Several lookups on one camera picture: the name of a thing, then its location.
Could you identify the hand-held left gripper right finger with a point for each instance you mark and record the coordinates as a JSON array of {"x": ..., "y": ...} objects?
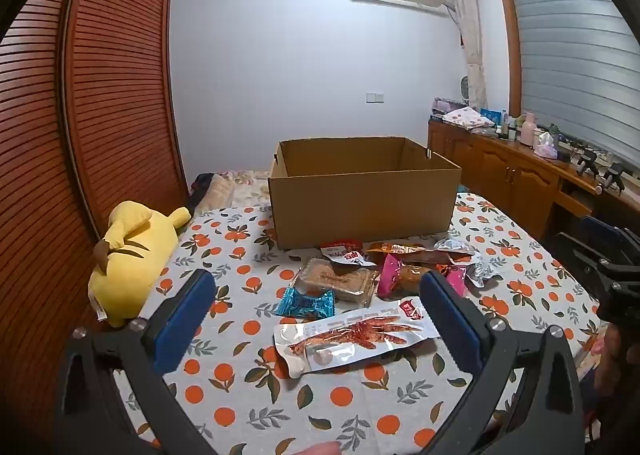
[{"x": 450, "y": 320}]

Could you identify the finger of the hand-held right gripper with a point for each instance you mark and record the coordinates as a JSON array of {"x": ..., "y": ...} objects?
[
  {"x": 607, "y": 227},
  {"x": 582, "y": 252}
]

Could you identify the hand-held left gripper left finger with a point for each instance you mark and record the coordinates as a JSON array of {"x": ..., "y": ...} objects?
[{"x": 182, "y": 320}]

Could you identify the silver blue-edged snack packet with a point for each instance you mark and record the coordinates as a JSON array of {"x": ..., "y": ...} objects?
[{"x": 484, "y": 271}]

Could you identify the pink snack packet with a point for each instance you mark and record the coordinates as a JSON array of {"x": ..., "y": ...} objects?
[{"x": 400, "y": 277}]

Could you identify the orange snack packet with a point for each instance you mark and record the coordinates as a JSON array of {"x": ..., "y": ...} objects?
[{"x": 392, "y": 248}]

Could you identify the long clear chicken feet packet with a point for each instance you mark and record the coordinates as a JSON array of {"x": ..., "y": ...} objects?
[{"x": 350, "y": 335}]

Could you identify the clear brown cereal bar packet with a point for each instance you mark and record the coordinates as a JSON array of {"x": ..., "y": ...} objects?
[{"x": 335, "y": 280}]

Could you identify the blue snack packet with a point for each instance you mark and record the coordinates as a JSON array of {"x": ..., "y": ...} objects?
[{"x": 305, "y": 304}]

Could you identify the red and white snack packet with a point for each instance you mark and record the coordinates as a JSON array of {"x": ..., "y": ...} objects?
[{"x": 345, "y": 252}]

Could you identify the cardboard box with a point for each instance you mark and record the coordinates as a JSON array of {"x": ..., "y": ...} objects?
[{"x": 360, "y": 205}]

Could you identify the person's right forearm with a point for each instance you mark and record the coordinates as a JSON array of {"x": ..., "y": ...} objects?
[{"x": 617, "y": 385}]

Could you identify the person's left hand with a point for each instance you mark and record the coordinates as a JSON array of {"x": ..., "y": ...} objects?
[{"x": 320, "y": 449}]

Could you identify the black stand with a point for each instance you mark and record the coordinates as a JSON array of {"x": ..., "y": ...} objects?
[
  {"x": 612, "y": 177},
  {"x": 586, "y": 162}
]

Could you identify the yellow plush toy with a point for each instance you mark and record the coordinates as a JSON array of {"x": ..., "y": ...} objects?
[{"x": 135, "y": 255}]

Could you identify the pink tissue box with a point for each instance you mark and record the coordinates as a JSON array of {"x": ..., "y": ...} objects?
[{"x": 545, "y": 146}]

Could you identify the wooden cabinet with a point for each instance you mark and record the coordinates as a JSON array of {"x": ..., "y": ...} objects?
[{"x": 505, "y": 175}]

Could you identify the pink bottle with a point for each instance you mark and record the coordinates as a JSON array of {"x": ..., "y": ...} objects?
[{"x": 528, "y": 132}]

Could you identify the dark cloth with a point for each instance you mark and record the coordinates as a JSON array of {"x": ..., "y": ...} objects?
[{"x": 201, "y": 184}]

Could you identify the floral bed blanket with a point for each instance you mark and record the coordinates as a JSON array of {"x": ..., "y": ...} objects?
[{"x": 247, "y": 185}]

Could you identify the blue box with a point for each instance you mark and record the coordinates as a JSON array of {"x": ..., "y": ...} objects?
[{"x": 491, "y": 116}]

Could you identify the grey window blind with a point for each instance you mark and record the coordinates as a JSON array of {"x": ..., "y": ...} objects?
[{"x": 575, "y": 60}]

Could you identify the folded floral cloth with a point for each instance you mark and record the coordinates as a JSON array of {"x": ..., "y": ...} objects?
[{"x": 467, "y": 117}]

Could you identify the small desk fan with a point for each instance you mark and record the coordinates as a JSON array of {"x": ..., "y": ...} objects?
[{"x": 465, "y": 87}]

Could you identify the pink storage box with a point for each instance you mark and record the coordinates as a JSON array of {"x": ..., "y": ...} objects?
[{"x": 445, "y": 105}]

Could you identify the pale patterned curtain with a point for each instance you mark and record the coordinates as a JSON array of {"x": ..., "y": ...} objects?
[{"x": 470, "y": 35}]

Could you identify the wooden louvred wardrobe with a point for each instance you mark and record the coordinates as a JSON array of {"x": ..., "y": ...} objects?
[{"x": 115, "y": 85}]

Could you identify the white wall switch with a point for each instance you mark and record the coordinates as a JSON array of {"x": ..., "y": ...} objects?
[{"x": 375, "y": 97}]

